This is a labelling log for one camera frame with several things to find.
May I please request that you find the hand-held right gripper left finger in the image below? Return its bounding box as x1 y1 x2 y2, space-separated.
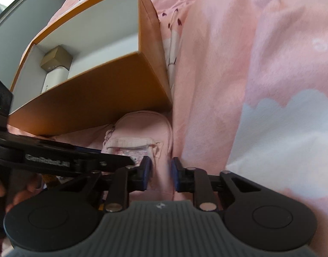
58 157 153 212

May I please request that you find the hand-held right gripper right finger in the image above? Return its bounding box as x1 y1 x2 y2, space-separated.
172 157 261 211

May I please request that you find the long white box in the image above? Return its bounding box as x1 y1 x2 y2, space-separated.
41 66 71 94

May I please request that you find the orange cardboard box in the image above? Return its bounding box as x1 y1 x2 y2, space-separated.
9 0 173 137

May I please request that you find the pink pouch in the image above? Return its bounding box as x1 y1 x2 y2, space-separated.
101 110 178 201

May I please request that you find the pink cloud print blanket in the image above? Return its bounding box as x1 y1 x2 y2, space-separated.
0 0 328 257

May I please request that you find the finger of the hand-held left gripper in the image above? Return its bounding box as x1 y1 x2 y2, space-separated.
78 148 135 174

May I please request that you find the small brown cardboard box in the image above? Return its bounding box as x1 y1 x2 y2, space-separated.
40 45 73 72

